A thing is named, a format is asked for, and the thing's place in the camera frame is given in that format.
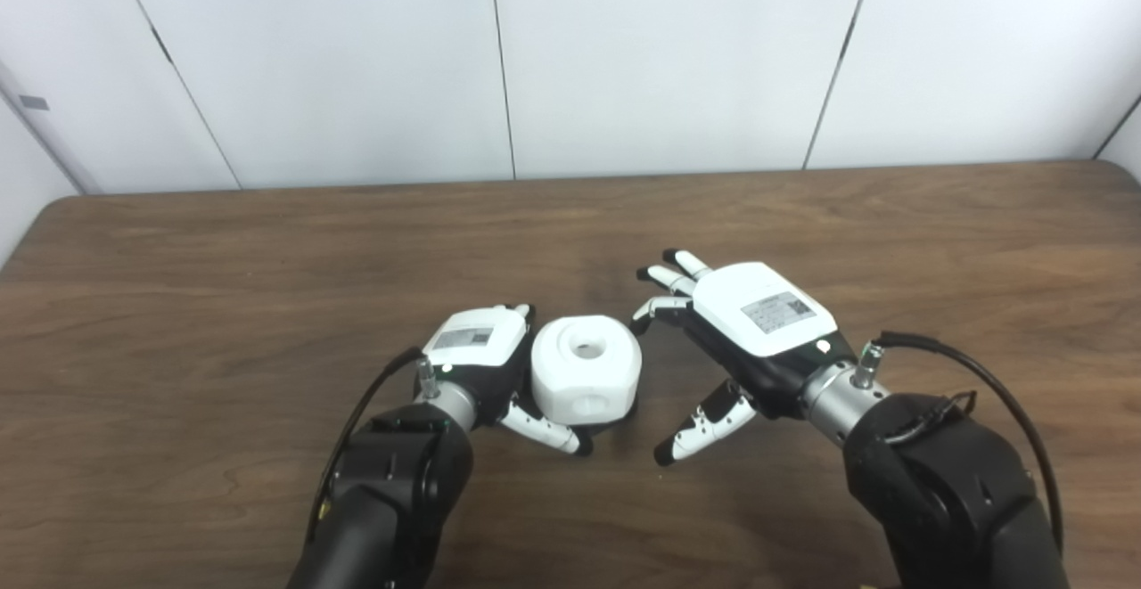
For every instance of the small grey wall tag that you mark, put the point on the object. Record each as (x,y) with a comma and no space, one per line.
(34,102)

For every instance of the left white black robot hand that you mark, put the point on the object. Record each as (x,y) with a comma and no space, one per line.
(477,348)

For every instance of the black flanged holder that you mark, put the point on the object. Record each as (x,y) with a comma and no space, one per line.
(615,418)

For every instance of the round white piece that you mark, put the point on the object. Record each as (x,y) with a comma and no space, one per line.
(584,371)

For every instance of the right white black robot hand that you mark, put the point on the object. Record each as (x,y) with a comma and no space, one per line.
(767,317)

